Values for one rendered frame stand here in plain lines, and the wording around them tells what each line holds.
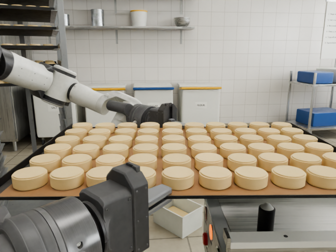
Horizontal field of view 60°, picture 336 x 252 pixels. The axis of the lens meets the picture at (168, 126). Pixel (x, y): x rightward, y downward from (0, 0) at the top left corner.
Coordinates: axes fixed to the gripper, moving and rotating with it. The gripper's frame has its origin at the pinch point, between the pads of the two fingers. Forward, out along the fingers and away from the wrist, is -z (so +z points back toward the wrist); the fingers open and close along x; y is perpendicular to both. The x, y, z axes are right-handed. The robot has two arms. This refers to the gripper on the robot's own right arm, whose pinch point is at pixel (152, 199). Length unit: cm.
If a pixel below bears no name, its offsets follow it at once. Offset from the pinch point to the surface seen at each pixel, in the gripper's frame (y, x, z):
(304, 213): -8.0, -15.8, -39.7
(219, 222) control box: 4.0, -15.8, -23.1
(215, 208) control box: 8.0, -15.8, -27.6
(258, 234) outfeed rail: -8.1, -9.8, -16.5
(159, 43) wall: 295, 36, -291
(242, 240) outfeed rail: -7.0, -9.7, -13.0
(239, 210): 3.3, -15.7, -30.4
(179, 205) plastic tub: 106, -92, -125
